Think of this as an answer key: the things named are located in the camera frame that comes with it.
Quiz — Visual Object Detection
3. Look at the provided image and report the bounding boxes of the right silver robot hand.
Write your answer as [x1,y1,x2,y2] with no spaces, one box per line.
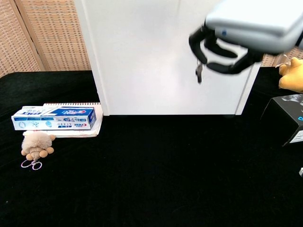
[188,0,303,75]

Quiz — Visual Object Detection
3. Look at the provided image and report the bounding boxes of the silver keys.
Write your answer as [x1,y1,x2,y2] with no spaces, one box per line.
[195,59,204,84]

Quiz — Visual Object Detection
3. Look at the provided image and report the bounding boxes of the white cabinet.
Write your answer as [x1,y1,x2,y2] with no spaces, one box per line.
[73,0,281,119]

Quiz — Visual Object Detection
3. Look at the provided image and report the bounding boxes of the woven folding screen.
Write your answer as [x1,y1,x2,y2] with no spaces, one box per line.
[0,0,93,78]
[259,46,303,68]

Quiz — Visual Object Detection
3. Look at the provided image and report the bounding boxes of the yellow plush toy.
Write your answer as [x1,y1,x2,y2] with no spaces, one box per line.
[275,53,303,93]

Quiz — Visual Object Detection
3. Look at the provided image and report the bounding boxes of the black product box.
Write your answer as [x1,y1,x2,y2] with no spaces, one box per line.
[260,93,303,147]

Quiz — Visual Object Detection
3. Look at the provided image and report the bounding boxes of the black velvet table cloth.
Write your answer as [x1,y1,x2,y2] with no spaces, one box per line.
[0,66,303,227]

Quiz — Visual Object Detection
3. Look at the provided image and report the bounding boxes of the white spiral notebook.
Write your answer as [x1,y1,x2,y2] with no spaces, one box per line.
[43,102,104,139]

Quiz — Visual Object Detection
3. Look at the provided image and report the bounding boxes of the blue white toothpaste box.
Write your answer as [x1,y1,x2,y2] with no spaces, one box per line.
[11,106,97,131]

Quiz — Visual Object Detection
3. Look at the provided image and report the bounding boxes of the beige furry keychain toy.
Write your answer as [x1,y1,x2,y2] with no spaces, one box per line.
[20,130,56,171]

